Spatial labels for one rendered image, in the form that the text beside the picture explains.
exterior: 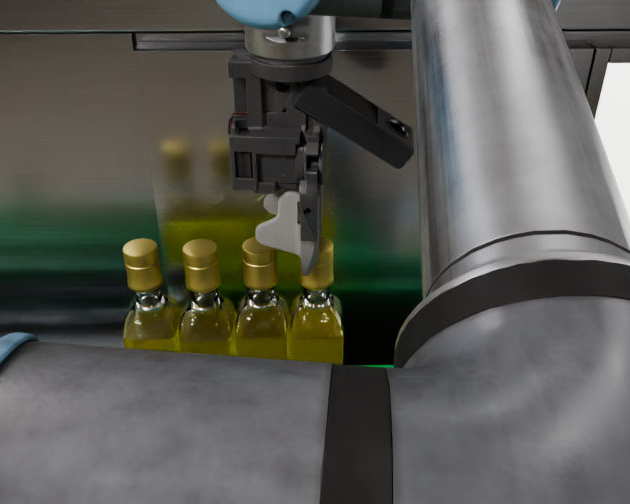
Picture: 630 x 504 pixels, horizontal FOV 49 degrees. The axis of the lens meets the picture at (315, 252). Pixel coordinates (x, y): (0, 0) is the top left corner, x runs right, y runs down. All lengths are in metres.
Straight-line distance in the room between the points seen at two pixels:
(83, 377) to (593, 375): 0.11
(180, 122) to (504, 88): 0.53
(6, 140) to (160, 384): 0.72
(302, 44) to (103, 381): 0.44
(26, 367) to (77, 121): 0.67
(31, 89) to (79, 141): 0.07
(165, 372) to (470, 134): 0.15
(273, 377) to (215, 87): 0.61
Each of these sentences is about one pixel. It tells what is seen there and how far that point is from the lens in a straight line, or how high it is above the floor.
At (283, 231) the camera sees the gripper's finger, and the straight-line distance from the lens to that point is 0.65.
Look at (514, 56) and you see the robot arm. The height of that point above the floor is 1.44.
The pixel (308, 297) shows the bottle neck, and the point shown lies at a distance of 0.71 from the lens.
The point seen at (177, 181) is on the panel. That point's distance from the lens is 0.80.
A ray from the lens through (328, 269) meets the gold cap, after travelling 0.69.
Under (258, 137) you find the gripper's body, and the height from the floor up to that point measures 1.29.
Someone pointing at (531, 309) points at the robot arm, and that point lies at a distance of 0.19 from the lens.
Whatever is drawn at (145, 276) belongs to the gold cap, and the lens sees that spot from 0.71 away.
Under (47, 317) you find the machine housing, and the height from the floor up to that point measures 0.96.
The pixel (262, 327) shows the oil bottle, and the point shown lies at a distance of 0.72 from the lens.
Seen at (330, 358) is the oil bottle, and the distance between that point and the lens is 0.74.
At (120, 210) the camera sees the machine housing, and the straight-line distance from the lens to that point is 0.87.
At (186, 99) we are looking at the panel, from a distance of 0.76.
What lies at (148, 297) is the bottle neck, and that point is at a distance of 0.73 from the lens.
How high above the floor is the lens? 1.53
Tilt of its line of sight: 33 degrees down
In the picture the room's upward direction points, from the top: straight up
